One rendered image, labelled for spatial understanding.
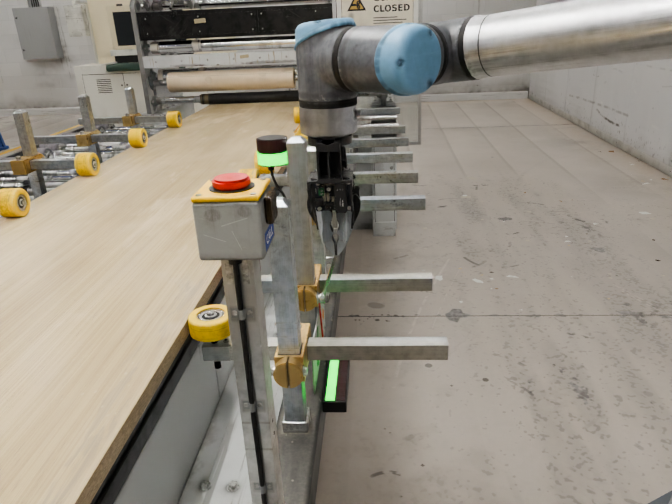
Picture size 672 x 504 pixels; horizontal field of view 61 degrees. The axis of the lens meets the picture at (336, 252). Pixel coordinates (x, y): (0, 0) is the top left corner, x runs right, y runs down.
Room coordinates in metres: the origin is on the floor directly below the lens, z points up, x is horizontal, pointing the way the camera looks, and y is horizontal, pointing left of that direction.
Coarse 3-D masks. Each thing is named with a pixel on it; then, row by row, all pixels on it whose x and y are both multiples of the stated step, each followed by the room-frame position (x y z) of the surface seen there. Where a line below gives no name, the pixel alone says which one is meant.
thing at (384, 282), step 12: (264, 276) 1.15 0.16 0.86; (324, 276) 1.13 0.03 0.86; (336, 276) 1.13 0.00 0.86; (348, 276) 1.13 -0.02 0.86; (360, 276) 1.12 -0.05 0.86; (372, 276) 1.12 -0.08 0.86; (384, 276) 1.12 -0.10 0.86; (396, 276) 1.12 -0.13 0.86; (408, 276) 1.11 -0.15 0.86; (420, 276) 1.11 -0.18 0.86; (264, 288) 1.13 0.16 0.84; (336, 288) 1.11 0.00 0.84; (348, 288) 1.11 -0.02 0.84; (360, 288) 1.11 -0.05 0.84; (372, 288) 1.11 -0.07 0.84; (384, 288) 1.10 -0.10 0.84; (396, 288) 1.10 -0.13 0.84; (408, 288) 1.10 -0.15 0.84; (420, 288) 1.10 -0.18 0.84
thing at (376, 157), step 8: (376, 152) 1.88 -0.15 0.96; (384, 152) 1.88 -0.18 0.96; (392, 152) 1.87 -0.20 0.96; (400, 152) 1.86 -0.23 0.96; (408, 152) 1.86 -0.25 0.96; (352, 160) 1.86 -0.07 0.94; (360, 160) 1.86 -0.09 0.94; (368, 160) 1.86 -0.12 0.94; (376, 160) 1.85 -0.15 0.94; (384, 160) 1.85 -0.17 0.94; (392, 160) 1.85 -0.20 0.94; (400, 160) 1.85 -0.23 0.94; (408, 160) 1.85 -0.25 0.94
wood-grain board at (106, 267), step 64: (192, 128) 2.88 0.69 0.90; (256, 128) 2.80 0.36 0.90; (64, 192) 1.78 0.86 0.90; (128, 192) 1.75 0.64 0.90; (192, 192) 1.71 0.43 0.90; (0, 256) 1.24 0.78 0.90; (64, 256) 1.22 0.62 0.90; (128, 256) 1.20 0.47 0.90; (192, 256) 1.19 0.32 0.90; (0, 320) 0.92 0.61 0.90; (64, 320) 0.91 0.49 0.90; (128, 320) 0.90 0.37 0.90; (0, 384) 0.72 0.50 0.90; (64, 384) 0.71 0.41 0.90; (128, 384) 0.70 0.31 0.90; (0, 448) 0.58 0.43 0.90; (64, 448) 0.57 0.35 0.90
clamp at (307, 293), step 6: (318, 264) 1.18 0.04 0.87; (318, 270) 1.14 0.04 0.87; (318, 276) 1.11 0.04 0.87; (318, 282) 1.10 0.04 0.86; (300, 288) 1.06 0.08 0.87; (306, 288) 1.06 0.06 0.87; (312, 288) 1.07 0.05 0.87; (318, 288) 1.09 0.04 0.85; (300, 294) 1.05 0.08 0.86; (306, 294) 1.05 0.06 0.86; (312, 294) 1.05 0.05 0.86; (300, 300) 1.05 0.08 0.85; (306, 300) 1.05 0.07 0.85; (312, 300) 1.05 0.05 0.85; (300, 306) 1.05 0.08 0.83; (306, 306) 1.05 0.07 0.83; (312, 306) 1.05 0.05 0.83
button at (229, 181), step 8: (216, 176) 0.59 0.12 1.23; (224, 176) 0.59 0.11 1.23; (232, 176) 0.59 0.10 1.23; (240, 176) 0.58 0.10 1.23; (248, 176) 0.59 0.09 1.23; (216, 184) 0.57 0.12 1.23; (224, 184) 0.57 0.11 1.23; (232, 184) 0.57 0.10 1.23; (240, 184) 0.57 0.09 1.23; (248, 184) 0.58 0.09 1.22
